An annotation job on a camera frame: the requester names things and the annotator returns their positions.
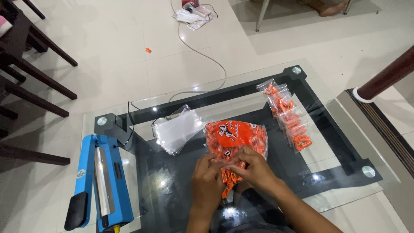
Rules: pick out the person's left hand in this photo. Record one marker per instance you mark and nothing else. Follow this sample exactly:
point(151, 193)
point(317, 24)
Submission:
point(205, 184)

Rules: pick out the person's right hand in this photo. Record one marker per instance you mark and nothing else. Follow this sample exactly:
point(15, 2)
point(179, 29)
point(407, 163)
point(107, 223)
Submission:
point(257, 173)

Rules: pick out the person's left fingers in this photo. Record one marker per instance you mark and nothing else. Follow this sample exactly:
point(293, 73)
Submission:
point(208, 161)

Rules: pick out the person's right fingers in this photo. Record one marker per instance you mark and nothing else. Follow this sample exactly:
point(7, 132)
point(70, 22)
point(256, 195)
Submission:
point(244, 158)

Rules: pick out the small clear candy packet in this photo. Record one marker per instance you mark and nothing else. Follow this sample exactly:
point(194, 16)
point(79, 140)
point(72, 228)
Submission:
point(229, 183)

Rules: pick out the large orange candy bag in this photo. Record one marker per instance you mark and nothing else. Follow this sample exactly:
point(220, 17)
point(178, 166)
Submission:
point(233, 136)

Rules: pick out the stack of empty clear bags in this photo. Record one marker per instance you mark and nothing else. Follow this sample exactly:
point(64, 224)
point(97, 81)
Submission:
point(178, 131)

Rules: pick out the row of filled candy packets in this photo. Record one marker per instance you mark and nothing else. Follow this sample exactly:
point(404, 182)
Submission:
point(289, 118)

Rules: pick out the blue heat sealer machine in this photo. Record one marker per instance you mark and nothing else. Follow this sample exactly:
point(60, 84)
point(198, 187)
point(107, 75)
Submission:
point(103, 184)

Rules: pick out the loose orange wrapped candy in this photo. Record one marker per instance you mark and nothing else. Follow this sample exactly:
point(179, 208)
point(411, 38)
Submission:
point(148, 50)

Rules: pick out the heap of clear plastic bags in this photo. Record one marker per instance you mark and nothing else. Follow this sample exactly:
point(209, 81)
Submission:
point(193, 16)

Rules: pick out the white metal chair leg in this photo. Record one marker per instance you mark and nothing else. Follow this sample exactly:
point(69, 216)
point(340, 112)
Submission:
point(262, 14)

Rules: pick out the red box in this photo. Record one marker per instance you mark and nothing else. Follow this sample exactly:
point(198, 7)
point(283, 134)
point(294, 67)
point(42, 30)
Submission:
point(190, 3)

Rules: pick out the dark wooden chair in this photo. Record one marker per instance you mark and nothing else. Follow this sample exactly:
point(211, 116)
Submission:
point(38, 38)
point(29, 103)

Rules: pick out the pink cushion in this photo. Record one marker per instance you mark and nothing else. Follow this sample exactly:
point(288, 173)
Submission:
point(4, 26)

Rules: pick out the grey table frame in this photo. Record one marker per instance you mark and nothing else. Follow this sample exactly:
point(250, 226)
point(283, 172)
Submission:
point(323, 123)

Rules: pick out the dark red wooden post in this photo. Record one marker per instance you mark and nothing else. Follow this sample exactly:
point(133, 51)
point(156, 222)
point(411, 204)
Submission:
point(388, 76)

